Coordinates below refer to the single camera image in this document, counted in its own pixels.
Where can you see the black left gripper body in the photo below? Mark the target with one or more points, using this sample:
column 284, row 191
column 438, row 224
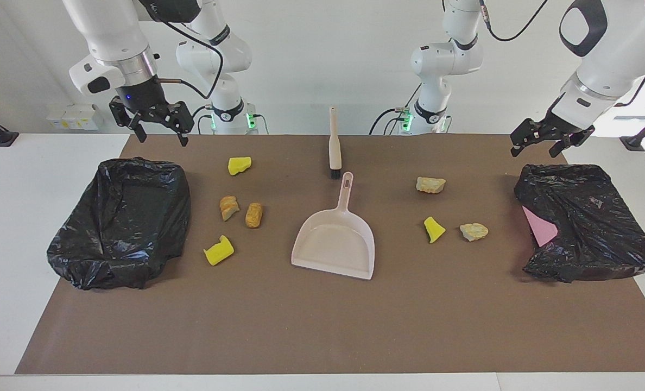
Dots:
column 561, row 126

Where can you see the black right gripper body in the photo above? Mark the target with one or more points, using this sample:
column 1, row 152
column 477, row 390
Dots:
column 140, row 98

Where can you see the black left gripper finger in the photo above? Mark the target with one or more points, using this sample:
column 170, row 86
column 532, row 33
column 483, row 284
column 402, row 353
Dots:
column 526, row 136
column 572, row 141

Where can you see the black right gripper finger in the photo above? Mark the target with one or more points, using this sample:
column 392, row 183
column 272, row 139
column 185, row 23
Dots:
column 130, row 117
column 183, row 119

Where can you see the yellow sponge chunk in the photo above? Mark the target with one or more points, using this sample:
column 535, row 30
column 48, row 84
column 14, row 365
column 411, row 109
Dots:
column 238, row 165

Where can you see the striped croissant bread piece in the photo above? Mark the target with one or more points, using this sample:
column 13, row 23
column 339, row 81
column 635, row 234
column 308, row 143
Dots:
column 228, row 208

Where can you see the beige foam rock chunk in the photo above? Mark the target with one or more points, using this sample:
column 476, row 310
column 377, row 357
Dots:
column 473, row 232
column 430, row 185

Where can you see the brown bread roll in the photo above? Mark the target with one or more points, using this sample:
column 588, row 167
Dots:
column 253, row 215

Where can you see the yellow sponge wedge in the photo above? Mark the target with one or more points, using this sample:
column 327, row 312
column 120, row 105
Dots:
column 434, row 231

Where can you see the yellow notched sponge piece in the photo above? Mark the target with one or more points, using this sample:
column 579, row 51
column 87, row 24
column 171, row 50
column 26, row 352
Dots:
column 219, row 253

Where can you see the beige hand brush black bristles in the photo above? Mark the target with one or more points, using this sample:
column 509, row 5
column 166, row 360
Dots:
column 334, row 152

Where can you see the pale pink plastic dustpan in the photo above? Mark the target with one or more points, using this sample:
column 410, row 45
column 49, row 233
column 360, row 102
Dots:
column 333, row 244

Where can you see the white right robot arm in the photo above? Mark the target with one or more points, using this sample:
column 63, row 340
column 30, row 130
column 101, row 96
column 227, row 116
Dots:
column 111, row 32

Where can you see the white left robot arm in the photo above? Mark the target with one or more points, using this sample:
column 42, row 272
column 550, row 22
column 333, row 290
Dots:
column 615, row 49

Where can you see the black plastic trash bag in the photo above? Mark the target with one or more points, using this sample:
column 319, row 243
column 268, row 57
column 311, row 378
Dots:
column 594, row 228
column 83, row 255

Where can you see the pink plastic bin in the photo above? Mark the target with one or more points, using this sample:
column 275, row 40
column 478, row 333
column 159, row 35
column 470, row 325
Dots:
column 539, row 231

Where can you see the white small boxes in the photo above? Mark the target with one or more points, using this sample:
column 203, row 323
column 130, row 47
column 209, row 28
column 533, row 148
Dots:
column 75, row 117

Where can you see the brown table mat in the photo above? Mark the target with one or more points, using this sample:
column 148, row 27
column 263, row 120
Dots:
column 322, row 326

